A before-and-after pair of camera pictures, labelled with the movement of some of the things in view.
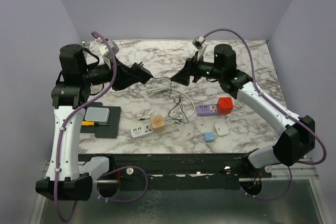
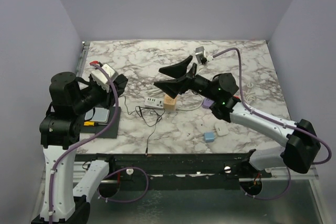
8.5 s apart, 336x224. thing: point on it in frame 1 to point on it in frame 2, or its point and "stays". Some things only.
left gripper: [125, 76] to [109, 99]
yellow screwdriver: [92, 123] stays
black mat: [108, 131] stays
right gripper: [191, 68] to [173, 87]
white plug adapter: [221, 128] stays
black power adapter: [142, 72] to [154, 124]
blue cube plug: [209, 137] stays
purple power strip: [207, 109] to [207, 103]
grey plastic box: [98, 115] stays
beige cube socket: [158, 123] to [169, 103]
